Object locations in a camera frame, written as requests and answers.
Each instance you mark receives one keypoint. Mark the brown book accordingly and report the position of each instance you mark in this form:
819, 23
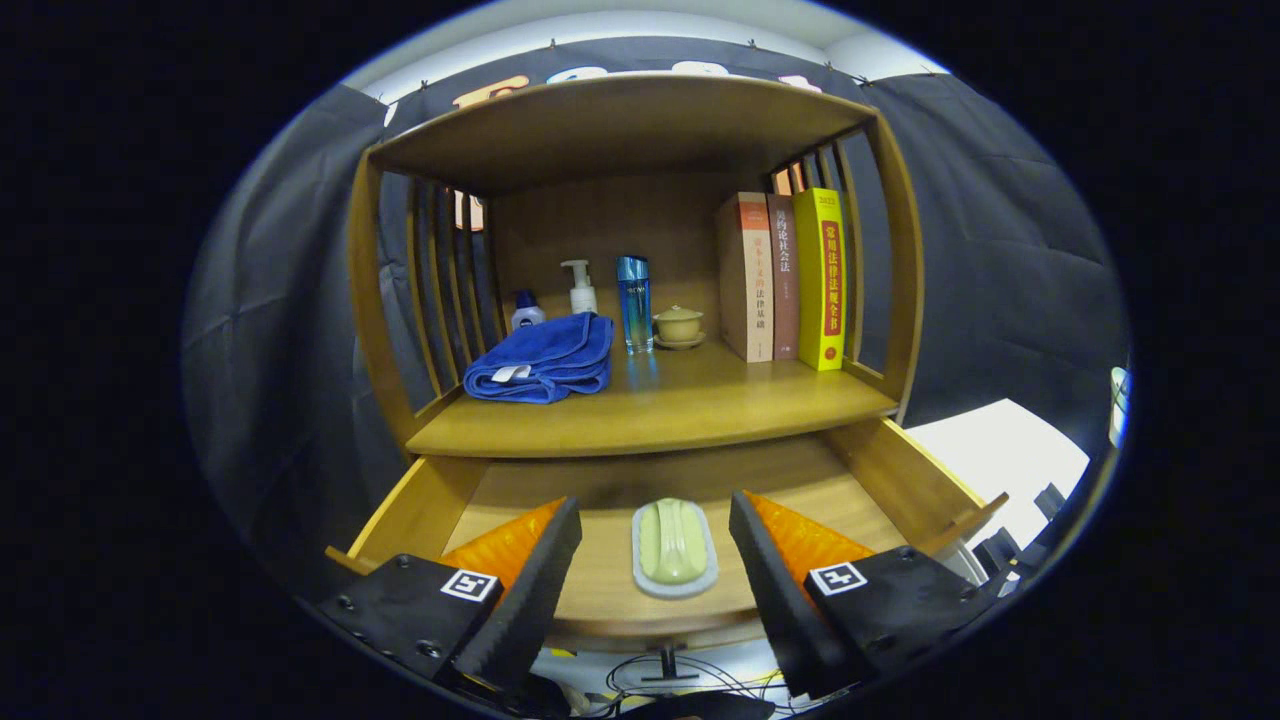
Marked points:
785, 290

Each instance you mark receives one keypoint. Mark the small white blue-capped bottle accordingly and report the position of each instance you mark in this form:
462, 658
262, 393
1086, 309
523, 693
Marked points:
527, 317

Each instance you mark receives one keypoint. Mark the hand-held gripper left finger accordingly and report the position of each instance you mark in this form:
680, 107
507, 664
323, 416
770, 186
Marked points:
535, 590

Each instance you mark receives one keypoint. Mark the green scrub brush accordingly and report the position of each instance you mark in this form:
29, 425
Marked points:
675, 545

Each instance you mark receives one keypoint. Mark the yellow book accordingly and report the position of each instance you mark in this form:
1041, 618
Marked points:
822, 290

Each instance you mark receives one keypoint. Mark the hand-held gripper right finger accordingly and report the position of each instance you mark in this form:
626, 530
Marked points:
785, 600

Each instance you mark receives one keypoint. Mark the black metal stand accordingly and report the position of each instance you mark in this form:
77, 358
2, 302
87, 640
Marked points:
1000, 550

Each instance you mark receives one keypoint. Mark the wooden countertop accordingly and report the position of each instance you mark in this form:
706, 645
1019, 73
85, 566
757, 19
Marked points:
700, 400

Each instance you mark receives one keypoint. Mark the blue folded towel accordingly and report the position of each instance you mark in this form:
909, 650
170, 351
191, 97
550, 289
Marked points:
545, 355

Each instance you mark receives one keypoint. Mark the blue glass bottle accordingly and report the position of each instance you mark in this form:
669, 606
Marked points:
635, 305

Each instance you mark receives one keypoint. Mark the white pump bottle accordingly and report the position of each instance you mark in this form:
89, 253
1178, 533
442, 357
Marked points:
583, 298

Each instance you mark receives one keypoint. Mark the wooden cabinet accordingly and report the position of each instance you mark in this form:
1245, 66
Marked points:
620, 130

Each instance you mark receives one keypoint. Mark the white object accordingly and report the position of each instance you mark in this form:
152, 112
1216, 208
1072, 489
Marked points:
1119, 405

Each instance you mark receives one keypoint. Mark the beige lidded tea cup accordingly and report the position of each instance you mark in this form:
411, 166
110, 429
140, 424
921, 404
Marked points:
680, 325

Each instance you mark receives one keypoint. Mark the wooden drawer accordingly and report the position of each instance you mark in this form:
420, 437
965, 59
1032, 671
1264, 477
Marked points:
600, 580

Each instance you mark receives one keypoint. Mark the orange and white book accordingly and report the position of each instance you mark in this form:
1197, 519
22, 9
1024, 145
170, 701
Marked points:
750, 290

